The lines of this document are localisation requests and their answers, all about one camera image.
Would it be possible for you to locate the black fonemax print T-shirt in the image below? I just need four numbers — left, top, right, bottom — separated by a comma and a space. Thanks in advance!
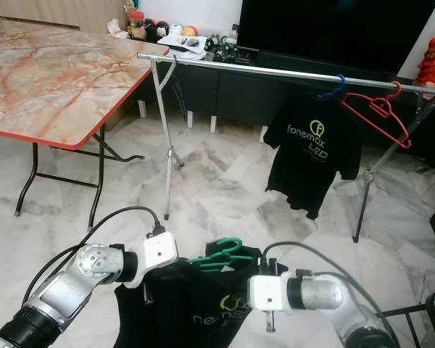
112, 245, 349, 348
262, 96, 363, 220

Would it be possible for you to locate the green plastic hanger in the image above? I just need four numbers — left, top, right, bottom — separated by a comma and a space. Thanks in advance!
187, 238, 246, 273

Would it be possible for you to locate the blue plastic hanger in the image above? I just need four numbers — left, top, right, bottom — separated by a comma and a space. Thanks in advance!
315, 73, 347, 99

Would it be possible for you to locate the red plastic hanger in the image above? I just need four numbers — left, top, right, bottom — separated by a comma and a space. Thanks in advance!
341, 80, 413, 149

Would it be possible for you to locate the black television console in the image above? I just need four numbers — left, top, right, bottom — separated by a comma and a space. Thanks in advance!
134, 40, 435, 146

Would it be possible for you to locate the marble top folding table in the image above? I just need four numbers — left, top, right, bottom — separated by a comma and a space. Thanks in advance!
0, 28, 154, 231

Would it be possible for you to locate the silver metal clothes rack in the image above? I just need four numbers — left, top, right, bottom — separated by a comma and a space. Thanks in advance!
137, 52, 435, 243

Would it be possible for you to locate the stack of white papers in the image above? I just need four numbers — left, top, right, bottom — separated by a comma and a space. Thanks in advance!
157, 34, 207, 59

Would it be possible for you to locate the black plush toy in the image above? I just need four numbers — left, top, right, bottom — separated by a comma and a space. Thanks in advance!
146, 20, 170, 38

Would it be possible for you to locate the white tissue pack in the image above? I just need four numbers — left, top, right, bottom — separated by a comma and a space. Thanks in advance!
107, 20, 130, 38

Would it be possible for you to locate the jar with red lid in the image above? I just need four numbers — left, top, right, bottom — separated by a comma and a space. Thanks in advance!
128, 11, 147, 38

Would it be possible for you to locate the light wooden cabinet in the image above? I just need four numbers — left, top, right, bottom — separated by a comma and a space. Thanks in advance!
0, 0, 128, 36

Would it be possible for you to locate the black flat television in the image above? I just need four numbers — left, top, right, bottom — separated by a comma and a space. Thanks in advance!
237, 0, 435, 73

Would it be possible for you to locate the red robed figurine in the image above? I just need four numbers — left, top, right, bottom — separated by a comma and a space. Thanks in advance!
413, 18, 435, 91

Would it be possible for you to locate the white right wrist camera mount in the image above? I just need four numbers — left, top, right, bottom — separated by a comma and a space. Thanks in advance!
249, 274, 292, 312

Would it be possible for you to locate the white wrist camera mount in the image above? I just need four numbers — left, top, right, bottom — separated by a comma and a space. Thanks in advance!
129, 233, 179, 287
249, 274, 292, 312

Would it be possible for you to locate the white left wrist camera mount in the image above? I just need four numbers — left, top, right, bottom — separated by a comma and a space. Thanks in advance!
129, 233, 179, 287

